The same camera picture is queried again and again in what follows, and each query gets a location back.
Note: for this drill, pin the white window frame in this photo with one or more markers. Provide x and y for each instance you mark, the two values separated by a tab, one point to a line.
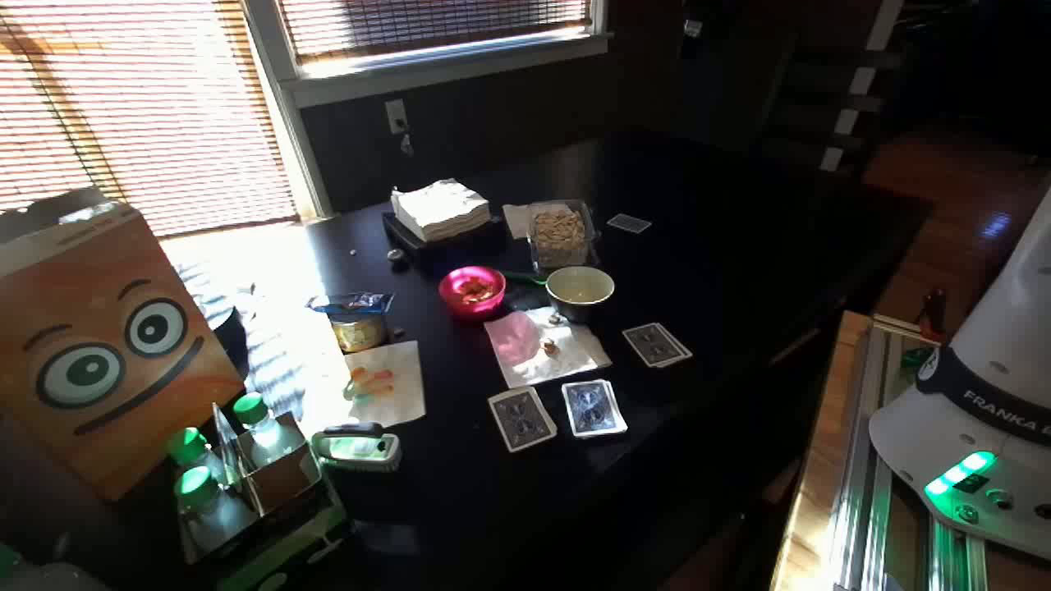
438	69

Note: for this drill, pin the window blind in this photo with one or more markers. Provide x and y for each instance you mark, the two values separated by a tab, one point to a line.
438	20
142	108

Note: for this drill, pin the green white handheld device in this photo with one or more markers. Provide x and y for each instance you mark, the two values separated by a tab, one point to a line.
356	448

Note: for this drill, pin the green cap plastic bottle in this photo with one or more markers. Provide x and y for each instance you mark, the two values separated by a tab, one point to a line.
265	427
207	502
192	448

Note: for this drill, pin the dark wooden chair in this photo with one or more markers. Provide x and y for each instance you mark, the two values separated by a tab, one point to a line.
850	88

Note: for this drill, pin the black round container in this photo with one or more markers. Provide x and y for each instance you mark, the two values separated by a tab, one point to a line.
231	339

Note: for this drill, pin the cream ceramic bowl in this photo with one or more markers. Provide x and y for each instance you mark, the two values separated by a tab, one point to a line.
580	288

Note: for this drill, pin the clear container of nuts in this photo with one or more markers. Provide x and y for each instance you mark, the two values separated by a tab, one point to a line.
562	234

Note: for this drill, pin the green plastic spoon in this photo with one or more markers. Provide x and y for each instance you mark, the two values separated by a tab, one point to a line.
527	281

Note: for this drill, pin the white wall outlet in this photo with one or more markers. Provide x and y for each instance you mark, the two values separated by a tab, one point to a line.
397	117

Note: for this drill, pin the cardboard box with cartoon face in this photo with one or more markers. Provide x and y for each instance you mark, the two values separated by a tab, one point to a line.
101	348

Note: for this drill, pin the small tan snack piece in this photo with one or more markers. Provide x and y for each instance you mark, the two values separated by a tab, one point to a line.
551	348

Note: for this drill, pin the large white paper napkin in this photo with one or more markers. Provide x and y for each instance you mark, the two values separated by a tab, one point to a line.
570	361

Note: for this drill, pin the pink plastic bowl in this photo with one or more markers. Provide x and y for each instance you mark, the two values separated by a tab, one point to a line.
476	291

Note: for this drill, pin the black tray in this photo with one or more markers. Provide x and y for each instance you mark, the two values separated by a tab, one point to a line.
482	245

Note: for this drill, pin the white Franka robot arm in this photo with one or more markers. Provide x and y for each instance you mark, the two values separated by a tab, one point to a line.
988	361

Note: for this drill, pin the white napkin stack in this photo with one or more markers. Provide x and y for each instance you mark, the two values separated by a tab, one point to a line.
442	209

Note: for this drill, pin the bottle carrier box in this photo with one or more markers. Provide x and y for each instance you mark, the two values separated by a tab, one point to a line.
299	521

